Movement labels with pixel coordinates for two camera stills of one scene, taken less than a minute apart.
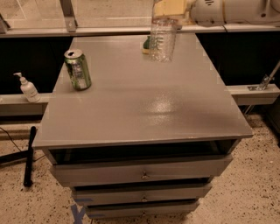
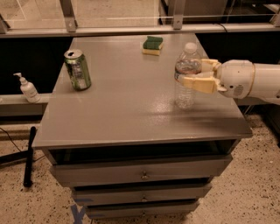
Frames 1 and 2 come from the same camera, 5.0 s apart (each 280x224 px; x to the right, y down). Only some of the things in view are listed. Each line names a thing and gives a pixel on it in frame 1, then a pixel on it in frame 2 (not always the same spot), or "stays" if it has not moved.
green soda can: x=78 y=69 stays
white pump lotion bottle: x=28 y=89 stays
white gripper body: x=206 y=12 to x=235 y=77
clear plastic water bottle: x=163 y=39 to x=189 y=63
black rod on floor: x=28 y=174 stays
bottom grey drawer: x=139 y=209 stays
